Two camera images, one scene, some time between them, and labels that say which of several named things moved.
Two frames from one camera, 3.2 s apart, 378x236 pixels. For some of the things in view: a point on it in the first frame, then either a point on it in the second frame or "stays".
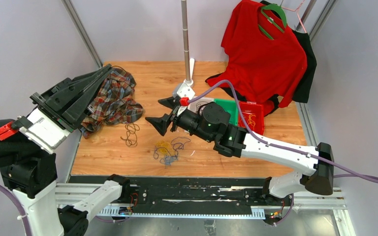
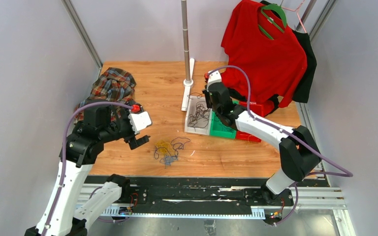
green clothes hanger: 278,10 stays
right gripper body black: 187,121 to 207,99
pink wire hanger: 297,10 stays
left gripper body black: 53,104 to 128,132
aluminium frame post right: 321,19 stays
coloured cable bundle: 170,149 stays
